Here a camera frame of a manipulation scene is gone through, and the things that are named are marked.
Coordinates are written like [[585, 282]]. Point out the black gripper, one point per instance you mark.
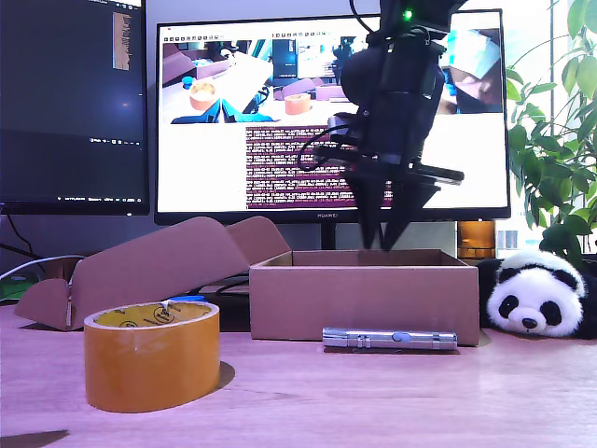
[[434, 173]]

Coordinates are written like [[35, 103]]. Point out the brown cardboard box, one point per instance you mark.
[[364, 303]]

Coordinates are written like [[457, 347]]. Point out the black monitor stand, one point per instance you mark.
[[328, 235]]

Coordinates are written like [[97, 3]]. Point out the amber glass bottle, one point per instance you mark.
[[476, 240]]

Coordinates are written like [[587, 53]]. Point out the silver metal flashlight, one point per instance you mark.
[[387, 338]]

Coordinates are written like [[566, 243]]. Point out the black and white panda plush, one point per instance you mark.
[[536, 298]]

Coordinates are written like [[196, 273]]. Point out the green leafy plant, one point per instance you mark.
[[555, 163]]

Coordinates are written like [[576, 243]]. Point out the Huawei computer monitor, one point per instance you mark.
[[200, 163]]

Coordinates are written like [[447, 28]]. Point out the blue cap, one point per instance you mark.
[[186, 298]]

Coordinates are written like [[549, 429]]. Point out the brown packing tape roll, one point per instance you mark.
[[151, 359]]

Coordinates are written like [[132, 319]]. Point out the dark computer monitor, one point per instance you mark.
[[70, 102]]

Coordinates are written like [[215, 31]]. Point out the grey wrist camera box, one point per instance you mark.
[[342, 127]]

